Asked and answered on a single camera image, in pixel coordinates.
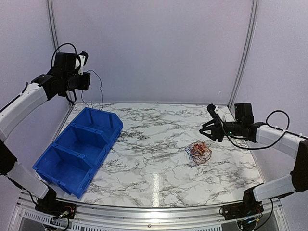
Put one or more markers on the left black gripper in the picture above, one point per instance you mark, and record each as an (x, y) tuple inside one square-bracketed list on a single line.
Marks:
[(84, 85)]

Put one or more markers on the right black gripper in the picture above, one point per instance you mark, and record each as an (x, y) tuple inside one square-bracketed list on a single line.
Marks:
[(216, 129)]

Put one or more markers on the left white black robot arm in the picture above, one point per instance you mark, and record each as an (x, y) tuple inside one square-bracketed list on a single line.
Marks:
[(66, 74)]

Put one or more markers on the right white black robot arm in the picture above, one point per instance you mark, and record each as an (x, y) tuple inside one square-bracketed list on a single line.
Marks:
[(244, 127)]

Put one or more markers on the blue bin far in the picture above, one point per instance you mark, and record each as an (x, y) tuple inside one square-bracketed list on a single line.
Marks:
[(108, 123)]

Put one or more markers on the blue bin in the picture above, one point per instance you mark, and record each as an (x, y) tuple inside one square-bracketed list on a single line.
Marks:
[(67, 169), (94, 144), (108, 123)]

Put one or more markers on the blue bin middle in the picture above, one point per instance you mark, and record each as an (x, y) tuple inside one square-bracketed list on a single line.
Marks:
[(94, 144)]

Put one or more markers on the blue bin near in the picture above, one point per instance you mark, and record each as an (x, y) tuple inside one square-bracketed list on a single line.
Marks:
[(67, 169)]

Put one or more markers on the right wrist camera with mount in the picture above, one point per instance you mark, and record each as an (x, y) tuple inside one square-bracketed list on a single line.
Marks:
[(220, 111)]

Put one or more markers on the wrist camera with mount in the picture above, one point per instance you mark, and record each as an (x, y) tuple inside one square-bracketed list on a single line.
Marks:
[(220, 111), (81, 60)]

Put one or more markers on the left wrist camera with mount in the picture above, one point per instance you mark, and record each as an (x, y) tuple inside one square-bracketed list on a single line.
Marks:
[(81, 60)]

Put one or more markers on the left aluminium corner post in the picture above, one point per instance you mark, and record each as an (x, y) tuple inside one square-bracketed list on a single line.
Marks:
[(52, 24)]

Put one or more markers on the aluminium corner post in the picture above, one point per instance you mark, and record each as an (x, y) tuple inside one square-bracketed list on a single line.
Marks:
[(247, 47), (52, 24)]

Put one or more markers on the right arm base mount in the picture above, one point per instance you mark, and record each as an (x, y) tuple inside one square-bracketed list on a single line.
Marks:
[(247, 207)]

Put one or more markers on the right aluminium corner post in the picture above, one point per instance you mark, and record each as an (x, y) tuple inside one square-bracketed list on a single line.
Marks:
[(247, 47)]

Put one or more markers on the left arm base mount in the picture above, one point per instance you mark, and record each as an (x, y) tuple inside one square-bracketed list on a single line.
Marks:
[(49, 204)]

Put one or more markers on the aluminium front frame rail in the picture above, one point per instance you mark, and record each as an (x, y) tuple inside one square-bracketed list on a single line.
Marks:
[(92, 217)]

